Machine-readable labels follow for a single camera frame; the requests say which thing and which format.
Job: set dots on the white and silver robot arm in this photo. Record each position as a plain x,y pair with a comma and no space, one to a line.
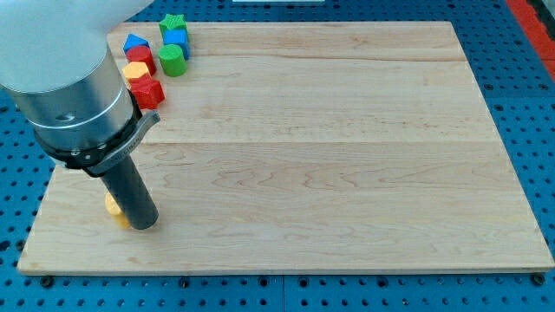
57,67

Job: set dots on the light wooden board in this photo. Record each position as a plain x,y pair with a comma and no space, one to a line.
307,148

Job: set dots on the red star block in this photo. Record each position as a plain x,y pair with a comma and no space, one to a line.
148,93

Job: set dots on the green cylinder block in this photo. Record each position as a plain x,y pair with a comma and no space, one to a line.
172,60

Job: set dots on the blue cube block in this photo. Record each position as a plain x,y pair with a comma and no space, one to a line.
178,37

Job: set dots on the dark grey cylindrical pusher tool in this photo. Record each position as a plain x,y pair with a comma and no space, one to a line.
125,184

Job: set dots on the yellow hexagon block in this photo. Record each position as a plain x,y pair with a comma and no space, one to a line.
133,71

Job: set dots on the green star block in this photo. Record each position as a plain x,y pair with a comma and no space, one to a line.
172,22

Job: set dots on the yellow block under tool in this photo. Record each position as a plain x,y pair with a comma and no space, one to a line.
116,212

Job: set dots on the red cylinder block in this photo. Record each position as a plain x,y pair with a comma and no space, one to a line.
144,54

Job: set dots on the black clamp with silver lever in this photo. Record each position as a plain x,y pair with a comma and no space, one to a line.
113,149

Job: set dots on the blue triangle block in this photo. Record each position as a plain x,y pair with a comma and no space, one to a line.
133,41

